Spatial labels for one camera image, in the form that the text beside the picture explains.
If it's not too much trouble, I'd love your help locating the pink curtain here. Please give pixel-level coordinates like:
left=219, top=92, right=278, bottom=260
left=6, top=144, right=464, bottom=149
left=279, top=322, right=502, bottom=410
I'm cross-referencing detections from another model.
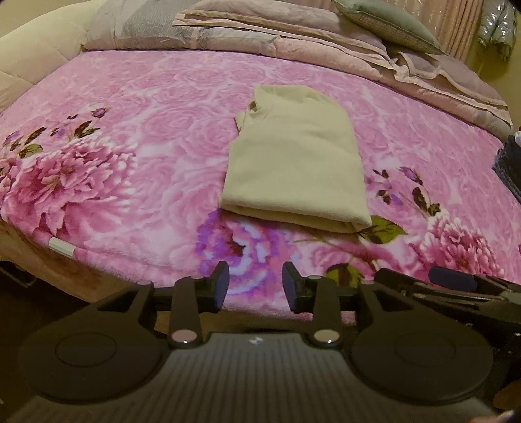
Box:
left=419, top=0, right=489, bottom=66

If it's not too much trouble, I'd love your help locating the cream padded headboard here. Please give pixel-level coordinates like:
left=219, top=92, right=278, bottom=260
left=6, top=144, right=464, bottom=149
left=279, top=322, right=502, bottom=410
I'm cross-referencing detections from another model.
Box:
left=0, top=0, right=100, bottom=115

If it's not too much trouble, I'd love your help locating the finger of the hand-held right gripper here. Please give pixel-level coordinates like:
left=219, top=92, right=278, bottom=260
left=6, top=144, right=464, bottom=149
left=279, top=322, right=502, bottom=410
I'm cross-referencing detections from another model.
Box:
left=374, top=267, right=509, bottom=314
left=429, top=266, right=521, bottom=291

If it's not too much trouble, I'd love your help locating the grey pillow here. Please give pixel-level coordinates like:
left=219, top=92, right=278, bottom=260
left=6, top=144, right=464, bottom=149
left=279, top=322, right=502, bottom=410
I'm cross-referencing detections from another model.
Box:
left=331, top=0, right=448, bottom=55

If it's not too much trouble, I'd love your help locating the pink floral blanket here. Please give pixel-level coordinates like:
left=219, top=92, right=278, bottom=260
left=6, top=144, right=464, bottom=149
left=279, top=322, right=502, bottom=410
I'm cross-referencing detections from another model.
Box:
left=0, top=49, right=521, bottom=326

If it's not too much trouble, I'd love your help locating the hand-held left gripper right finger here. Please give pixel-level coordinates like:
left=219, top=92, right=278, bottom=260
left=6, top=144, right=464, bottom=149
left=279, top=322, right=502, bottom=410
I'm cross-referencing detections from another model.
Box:
left=283, top=261, right=412, bottom=348

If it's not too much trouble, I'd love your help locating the grey and pink quilt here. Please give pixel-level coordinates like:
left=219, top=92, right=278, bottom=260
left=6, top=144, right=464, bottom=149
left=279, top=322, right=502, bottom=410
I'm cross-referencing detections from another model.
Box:
left=81, top=0, right=514, bottom=137

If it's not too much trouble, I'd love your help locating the dark blue box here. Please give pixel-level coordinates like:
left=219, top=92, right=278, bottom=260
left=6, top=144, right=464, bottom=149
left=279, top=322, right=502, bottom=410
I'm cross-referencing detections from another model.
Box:
left=492, top=132, right=521, bottom=192

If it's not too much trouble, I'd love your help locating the cream knit shirt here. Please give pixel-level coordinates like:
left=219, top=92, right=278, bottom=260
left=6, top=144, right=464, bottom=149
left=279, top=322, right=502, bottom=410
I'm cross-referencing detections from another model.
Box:
left=220, top=83, right=373, bottom=234

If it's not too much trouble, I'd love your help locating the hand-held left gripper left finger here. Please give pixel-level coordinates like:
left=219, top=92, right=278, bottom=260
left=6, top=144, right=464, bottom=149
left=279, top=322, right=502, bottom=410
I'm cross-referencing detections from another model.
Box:
left=95, top=261, right=230, bottom=348

